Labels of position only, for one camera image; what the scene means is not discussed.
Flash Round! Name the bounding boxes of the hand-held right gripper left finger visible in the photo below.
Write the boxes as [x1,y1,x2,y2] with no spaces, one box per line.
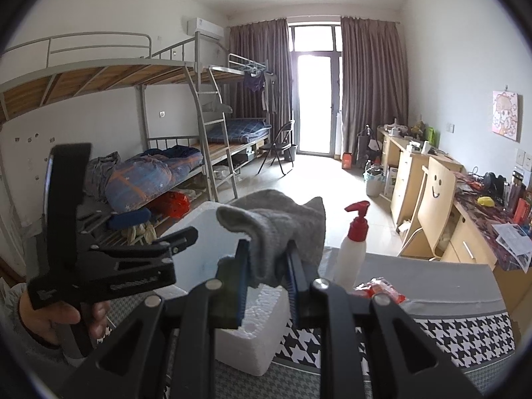
[58,240,251,399]

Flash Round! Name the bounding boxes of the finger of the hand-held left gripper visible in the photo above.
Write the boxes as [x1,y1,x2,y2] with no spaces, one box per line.
[88,226,199,262]

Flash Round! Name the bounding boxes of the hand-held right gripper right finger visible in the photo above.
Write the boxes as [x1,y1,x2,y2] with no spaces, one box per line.
[287,251,483,399]

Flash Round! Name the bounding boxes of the white foam box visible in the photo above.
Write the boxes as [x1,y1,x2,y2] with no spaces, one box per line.
[160,201,292,377]

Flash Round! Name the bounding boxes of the grey sock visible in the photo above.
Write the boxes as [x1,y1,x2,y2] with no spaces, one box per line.
[216,189,327,289]

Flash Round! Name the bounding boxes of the person's left forearm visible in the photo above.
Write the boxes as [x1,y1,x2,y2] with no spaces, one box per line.
[0,283,69,368]

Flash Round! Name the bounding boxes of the person's left hand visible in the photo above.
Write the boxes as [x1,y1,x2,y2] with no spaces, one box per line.
[19,289,111,346]

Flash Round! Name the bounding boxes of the red plastic bag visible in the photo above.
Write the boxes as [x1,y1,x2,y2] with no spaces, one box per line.
[150,191,190,219]

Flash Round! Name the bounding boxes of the crumpled grey-blue bedding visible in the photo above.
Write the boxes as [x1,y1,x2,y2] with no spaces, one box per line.
[85,152,121,204]

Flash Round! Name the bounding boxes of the rolled blue patterned quilt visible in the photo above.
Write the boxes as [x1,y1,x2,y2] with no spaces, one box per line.
[104,147,204,213]

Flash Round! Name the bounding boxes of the white pump bottle red cap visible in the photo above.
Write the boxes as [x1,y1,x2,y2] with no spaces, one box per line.
[332,200,370,292]

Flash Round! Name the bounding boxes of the red snack packet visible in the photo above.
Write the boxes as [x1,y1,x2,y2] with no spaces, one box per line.
[353,278,407,306]

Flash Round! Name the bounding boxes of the blue bed mattress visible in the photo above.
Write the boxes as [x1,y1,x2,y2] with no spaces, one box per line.
[206,118,272,144]

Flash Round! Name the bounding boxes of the grey metal bunk bed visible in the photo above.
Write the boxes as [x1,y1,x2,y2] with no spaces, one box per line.
[195,52,276,184]
[0,32,242,258]

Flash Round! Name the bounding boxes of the white bucket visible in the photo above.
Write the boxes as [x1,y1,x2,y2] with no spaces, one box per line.
[366,170,385,198]

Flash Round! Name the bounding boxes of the black folding chair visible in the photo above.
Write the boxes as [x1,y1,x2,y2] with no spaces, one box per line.
[258,120,297,175]

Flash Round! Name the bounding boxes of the houndstooth tablecloth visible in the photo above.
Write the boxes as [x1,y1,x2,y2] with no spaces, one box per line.
[62,245,522,399]

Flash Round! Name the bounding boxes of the long wooden desk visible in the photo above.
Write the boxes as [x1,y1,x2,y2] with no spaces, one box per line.
[376,127,532,275]

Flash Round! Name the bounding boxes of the wooden chair smiley face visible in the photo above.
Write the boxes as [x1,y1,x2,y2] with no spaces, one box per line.
[399,156,458,260]

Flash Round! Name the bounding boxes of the hanging dark clothes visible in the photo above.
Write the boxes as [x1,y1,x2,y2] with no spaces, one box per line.
[243,70,279,115]

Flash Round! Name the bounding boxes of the glass balcony door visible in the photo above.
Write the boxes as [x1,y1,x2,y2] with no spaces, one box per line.
[288,25,343,156]

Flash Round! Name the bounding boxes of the brown curtain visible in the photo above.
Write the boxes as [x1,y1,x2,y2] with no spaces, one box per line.
[341,16,410,167]
[228,17,294,163]

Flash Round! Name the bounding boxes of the white air conditioner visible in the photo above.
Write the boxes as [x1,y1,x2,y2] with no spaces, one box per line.
[186,17,225,42]

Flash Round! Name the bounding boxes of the printed paper sheets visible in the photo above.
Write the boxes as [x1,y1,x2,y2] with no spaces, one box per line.
[491,222,532,269]

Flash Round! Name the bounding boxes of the group of bottles and cans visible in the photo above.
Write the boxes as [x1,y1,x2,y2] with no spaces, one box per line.
[504,166,532,223]

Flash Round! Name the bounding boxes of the pink cartoon wall picture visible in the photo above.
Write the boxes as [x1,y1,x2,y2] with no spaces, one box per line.
[491,90,520,142]

